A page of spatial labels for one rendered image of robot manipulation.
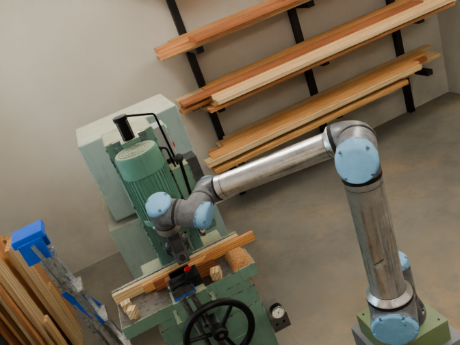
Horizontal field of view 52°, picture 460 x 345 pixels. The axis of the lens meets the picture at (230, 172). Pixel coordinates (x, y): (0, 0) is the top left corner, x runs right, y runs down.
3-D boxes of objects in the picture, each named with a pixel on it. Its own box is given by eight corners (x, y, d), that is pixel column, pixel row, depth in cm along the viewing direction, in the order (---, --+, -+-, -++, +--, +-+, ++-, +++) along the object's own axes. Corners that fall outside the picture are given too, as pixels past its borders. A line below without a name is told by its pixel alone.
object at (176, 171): (183, 198, 216) (171, 170, 210) (179, 192, 224) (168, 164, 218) (200, 191, 217) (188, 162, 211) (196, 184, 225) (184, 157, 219)
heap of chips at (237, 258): (233, 271, 197) (231, 264, 196) (223, 256, 210) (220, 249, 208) (252, 261, 199) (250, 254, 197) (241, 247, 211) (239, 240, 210)
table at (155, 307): (129, 356, 182) (123, 345, 179) (121, 311, 209) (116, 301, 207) (268, 284, 192) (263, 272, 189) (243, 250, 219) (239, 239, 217)
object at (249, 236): (146, 294, 204) (142, 286, 202) (145, 291, 206) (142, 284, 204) (255, 239, 213) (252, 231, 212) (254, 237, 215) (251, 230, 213)
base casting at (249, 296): (167, 349, 198) (159, 333, 194) (146, 279, 249) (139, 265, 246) (261, 299, 205) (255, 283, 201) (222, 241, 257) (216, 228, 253)
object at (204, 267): (170, 294, 198) (164, 282, 196) (170, 292, 199) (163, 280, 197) (218, 270, 202) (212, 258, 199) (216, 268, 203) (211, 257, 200)
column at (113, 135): (167, 278, 227) (102, 146, 198) (159, 257, 247) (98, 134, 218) (209, 257, 231) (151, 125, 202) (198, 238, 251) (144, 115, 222)
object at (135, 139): (128, 159, 195) (110, 122, 188) (126, 154, 202) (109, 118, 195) (146, 151, 196) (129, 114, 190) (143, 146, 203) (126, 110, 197)
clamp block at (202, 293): (181, 322, 184) (172, 305, 181) (174, 303, 196) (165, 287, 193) (215, 304, 187) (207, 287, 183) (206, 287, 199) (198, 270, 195)
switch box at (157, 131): (165, 160, 218) (152, 129, 212) (161, 154, 227) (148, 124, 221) (177, 155, 219) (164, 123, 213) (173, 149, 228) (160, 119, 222)
